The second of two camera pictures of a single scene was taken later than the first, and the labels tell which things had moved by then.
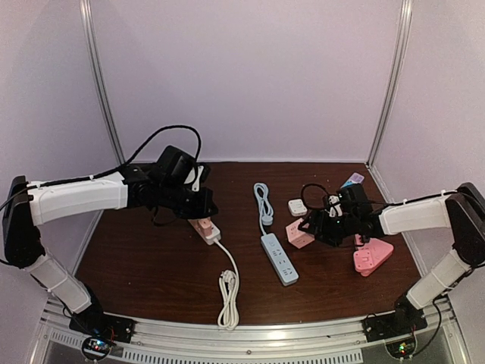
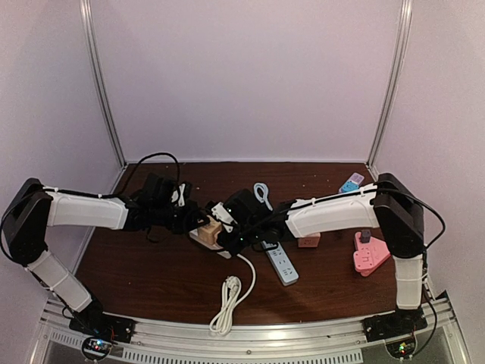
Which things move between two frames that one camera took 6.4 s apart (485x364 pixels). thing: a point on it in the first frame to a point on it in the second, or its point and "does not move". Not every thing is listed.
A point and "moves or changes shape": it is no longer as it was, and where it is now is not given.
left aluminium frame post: x=86 y=10 does not move
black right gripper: x=315 y=217 to x=226 y=241
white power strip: x=214 y=235 to x=194 y=235
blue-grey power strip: x=280 y=259 does not move
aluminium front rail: x=332 y=342 does not move
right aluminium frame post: x=403 y=35 does not move
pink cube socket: x=297 y=237 moves or changes shape
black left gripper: x=201 y=210 to x=191 y=218
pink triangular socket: x=370 y=258 does not move
